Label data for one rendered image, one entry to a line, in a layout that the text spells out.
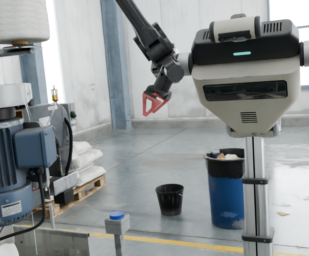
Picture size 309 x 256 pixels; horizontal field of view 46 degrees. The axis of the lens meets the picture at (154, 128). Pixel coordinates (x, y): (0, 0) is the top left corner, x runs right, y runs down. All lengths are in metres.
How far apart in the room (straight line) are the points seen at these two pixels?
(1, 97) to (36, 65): 6.16
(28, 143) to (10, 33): 0.29
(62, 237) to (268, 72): 1.15
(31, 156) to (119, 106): 9.05
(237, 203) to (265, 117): 1.96
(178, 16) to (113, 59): 2.03
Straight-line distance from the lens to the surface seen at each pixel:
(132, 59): 9.96
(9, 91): 0.90
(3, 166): 0.93
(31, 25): 1.02
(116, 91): 9.93
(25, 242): 1.97
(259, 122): 1.50
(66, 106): 1.43
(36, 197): 1.29
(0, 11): 1.03
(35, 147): 0.90
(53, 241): 1.85
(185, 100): 9.46
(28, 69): 7.30
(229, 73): 1.36
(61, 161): 1.40
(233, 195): 3.32
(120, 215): 1.55
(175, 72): 1.17
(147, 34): 1.21
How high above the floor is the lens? 1.41
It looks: 8 degrees down
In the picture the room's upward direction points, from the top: 4 degrees counter-clockwise
